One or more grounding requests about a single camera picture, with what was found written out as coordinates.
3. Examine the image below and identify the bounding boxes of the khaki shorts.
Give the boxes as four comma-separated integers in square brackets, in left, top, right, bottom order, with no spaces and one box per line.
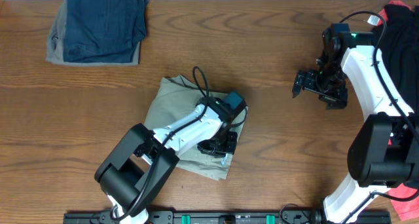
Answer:
[144,75,232,181]

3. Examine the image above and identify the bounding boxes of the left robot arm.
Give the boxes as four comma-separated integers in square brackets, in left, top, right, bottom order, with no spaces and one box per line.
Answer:
[94,93,247,223]

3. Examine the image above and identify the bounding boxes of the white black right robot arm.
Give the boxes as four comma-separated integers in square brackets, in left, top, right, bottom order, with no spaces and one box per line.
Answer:
[292,23,418,223]

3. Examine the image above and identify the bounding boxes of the black garment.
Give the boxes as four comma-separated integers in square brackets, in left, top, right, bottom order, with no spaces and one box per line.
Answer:
[379,1,418,113]

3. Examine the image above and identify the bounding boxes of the red garment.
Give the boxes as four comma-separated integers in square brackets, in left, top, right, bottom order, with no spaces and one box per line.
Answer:
[366,0,419,221]

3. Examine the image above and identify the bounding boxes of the folded dark blue garment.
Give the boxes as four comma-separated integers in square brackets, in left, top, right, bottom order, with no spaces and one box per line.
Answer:
[63,0,149,65]

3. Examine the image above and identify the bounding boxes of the folded grey garment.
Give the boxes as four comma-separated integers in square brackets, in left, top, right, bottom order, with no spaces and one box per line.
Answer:
[46,0,141,67]

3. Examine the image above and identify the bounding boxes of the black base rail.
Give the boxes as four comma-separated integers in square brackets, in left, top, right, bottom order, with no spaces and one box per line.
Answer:
[63,210,392,224]

